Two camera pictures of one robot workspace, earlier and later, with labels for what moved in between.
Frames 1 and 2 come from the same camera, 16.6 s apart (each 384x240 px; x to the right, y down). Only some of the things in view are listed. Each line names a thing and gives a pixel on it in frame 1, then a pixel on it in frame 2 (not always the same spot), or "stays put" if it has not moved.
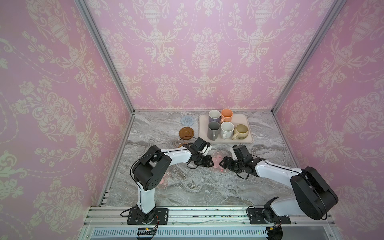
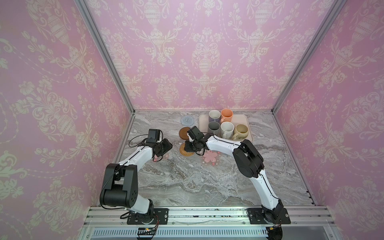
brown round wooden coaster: (186, 133) stays put
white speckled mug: (227, 129) stays put
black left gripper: (208, 162) -> (167, 145)
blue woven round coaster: (187, 120) stays put
